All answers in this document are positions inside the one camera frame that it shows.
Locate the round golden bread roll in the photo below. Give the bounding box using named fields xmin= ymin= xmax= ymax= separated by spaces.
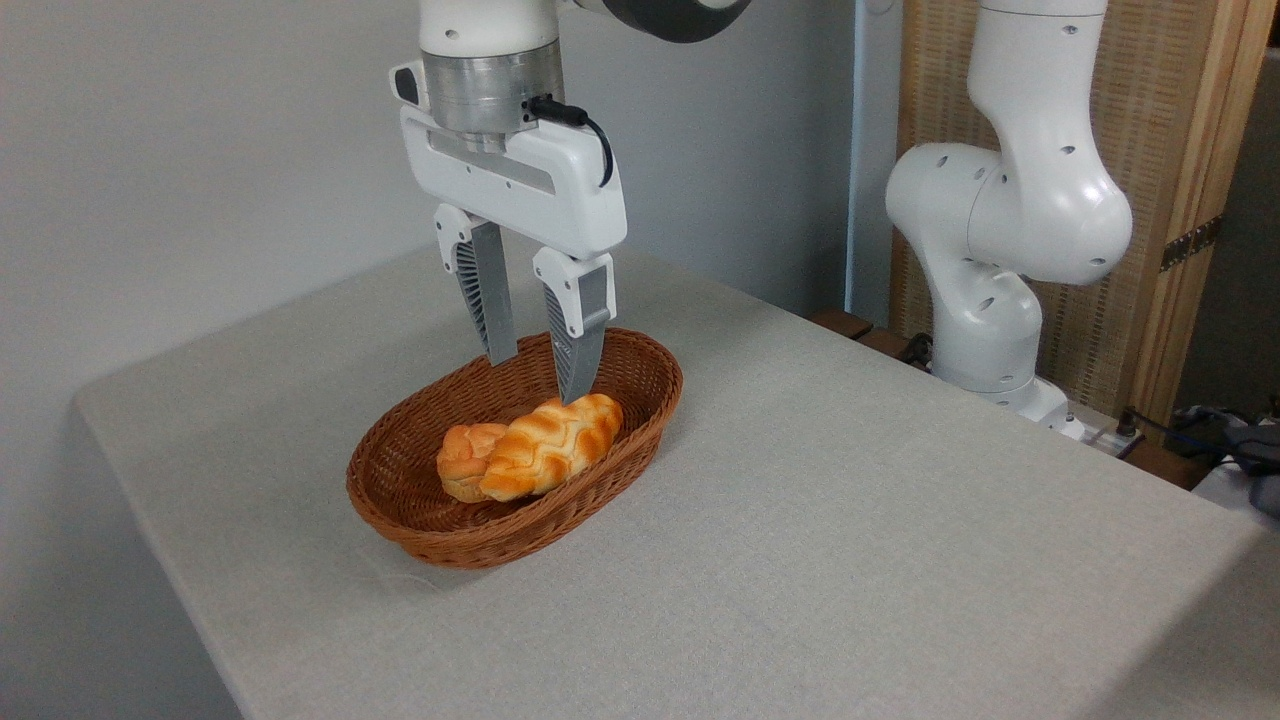
xmin=436 ymin=423 xmax=509 ymax=503

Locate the wooden rattan folding screen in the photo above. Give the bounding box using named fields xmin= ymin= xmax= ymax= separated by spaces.
xmin=890 ymin=0 xmax=1280 ymax=431

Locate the black plug with cable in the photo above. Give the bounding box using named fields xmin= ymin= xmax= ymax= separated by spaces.
xmin=1110 ymin=406 xmax=1201 ymax=449

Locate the grey tablecloth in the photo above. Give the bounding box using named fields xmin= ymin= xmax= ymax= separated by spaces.
xmin=72 ymin=235 xmax=1280 ymax=720

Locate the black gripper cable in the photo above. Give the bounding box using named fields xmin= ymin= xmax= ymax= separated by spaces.
xmin=524 ymin=94 xmax=615 ymax=190

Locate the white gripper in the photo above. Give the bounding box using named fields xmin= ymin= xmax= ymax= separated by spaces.
xmin=400 ymin=104 xmax=629 ymax=405

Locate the white vertical pipe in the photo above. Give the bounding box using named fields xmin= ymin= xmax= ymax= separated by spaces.
xmin=845 ymin=0 xmax=872 ymax=313

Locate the dark metal screen hinge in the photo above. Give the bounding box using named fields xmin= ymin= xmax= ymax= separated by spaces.
xmin=1160 ymin=215 xmax=1223 ymax=273

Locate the braided golden bread loaf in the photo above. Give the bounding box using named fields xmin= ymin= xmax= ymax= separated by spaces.
xmin=479 ymin=393 xmax=624 ymax=503

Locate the brown wicker basket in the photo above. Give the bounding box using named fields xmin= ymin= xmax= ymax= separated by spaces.
xmin=346 ymin=327 xmax=684 ymax=571

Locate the dark cable bundle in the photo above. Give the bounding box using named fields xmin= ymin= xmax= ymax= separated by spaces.
xmin=1165 ymin=400 xmax=1280 ymax=519

